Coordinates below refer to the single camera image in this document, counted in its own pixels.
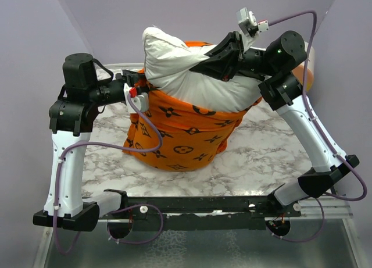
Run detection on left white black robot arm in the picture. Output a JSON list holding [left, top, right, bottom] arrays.
[[33, 53, 145, 232]]

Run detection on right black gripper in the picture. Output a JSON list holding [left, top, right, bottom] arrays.
[[188, 31, 277, 83]]

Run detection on white cylinder with striped face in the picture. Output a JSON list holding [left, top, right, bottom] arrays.
[[292, 46, 316, 92]]

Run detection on purple cable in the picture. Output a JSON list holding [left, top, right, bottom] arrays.
[[53, 93, 164, 255], [269, 9, 368, 242]]

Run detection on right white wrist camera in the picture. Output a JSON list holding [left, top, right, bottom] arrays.
[[236, 8, 269, 50]]

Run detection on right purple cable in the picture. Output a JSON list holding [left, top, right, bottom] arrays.
[[269, 9, 368, 242]]

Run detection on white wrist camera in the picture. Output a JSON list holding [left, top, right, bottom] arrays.
[[123, 84, 149, 114], [236, 8, 269, 50]]

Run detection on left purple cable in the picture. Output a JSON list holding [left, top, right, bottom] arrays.
[[53, 93, 164, 255]]

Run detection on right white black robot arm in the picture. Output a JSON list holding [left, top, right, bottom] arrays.
[[191, 30, 360, 216]]

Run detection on white pillow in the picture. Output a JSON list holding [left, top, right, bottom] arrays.
[[142, 27, 261, 113]]

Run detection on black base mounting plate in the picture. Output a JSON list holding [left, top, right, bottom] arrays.
[[99, 194, 301, 231]]

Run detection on orange patterned fleece pillowcase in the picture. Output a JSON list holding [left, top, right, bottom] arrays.
[[124, 42, 261, 171]]

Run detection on aluminium rail frame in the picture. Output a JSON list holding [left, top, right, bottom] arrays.
[[32, 65, 359, 268]]

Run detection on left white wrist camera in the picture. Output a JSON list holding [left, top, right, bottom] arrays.
[[123, 84, 149, 114]]

